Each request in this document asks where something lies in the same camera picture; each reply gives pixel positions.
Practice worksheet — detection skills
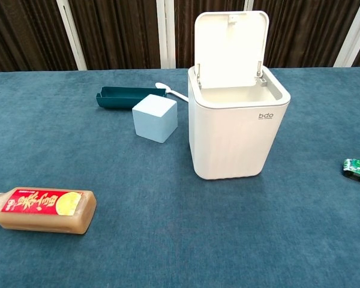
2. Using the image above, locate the white plastic trash bin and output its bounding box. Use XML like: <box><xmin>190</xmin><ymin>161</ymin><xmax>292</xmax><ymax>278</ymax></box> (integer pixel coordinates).
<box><xmin>187</xmin><ymin>65</ymin><xmax>291</xmax><ymax>181</ymax></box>

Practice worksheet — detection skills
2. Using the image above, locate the white plastic bin lid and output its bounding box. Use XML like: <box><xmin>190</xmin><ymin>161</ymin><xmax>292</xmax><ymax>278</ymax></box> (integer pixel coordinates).
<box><xmin>194</xmin><ymin>10</ymin><xmax>270</xmax><ymax>90</ymax></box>

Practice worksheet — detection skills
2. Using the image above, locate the light blue cube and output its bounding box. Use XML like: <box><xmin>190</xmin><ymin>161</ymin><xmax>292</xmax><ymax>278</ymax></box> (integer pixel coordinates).
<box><xmin>131</xmin><ymin>94</ymin><xmax>178</xmax><ymax>144</ymax></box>

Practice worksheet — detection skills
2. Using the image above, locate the white plastic spoon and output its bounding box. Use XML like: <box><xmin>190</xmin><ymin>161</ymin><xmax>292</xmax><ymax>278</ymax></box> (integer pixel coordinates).
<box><xmin>155</xmin><ymin>82</ymin><xmax>190</xmax><ymax>103</ymax></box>

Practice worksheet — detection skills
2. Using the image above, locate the dark green plastic tray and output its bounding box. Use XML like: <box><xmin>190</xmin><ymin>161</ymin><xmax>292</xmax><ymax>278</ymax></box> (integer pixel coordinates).
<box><xmin>95</xmin><ymin>86</ymin><xmax>167</xmax><ymax>111</ymax></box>

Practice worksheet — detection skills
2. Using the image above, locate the blue velvet tablecloth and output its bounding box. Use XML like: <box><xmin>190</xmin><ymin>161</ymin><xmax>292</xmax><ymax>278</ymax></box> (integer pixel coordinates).
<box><xmin>0</xmin><ymin>66</ymin><xmax>360</xmax><ymax>288</ymax></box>

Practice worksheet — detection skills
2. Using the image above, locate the dark brown pleated curtain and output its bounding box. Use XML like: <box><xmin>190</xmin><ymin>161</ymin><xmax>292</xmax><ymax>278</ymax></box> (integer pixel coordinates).
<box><xmin>0</xmin><ymin>0</ymin><xmax>360</xmax><ymax>74</ymax></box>

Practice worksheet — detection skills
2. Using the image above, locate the brown drink bottle red label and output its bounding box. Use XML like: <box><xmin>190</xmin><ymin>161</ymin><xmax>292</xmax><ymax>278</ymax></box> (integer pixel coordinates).
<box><xmin>0</xmin><ymin>187</ymin><xmax>97</xmax><ymax>235</ymax></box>

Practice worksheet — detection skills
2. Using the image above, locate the green toy car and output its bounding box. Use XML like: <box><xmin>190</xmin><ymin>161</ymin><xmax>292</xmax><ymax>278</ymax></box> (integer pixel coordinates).
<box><xmin>341</xmin><ymin>158</ymin><xmax>360</xmax><ymax>185</ymax></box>

